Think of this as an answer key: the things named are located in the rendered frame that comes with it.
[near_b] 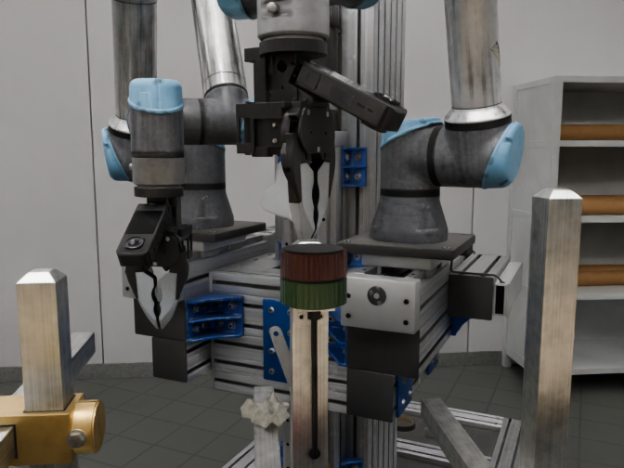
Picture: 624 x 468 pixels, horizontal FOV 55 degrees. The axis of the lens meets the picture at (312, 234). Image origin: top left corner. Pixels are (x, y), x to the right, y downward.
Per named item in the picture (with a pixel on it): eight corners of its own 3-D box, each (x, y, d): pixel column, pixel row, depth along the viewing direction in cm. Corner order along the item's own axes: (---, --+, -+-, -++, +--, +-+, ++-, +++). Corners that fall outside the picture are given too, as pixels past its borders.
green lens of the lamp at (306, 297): (279, 293, 57) (278, 270, 57) (341, 292, 57) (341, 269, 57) (281, 310, 51) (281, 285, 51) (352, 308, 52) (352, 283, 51)
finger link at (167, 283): (188, 319, 95) (188, 262, 94) (178, 331, 89) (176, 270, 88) (169, 318, 95) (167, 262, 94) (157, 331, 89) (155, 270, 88)
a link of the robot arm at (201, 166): (231, 183, 135) (229, 122, 133) (170, 184, 130) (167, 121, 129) (221, 180, 146) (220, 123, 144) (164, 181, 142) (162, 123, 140)
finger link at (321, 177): (285, 238, 70) (284, 159, 69) (330, 241, 67) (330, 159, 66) (270, 241, 68) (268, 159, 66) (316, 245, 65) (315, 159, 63)
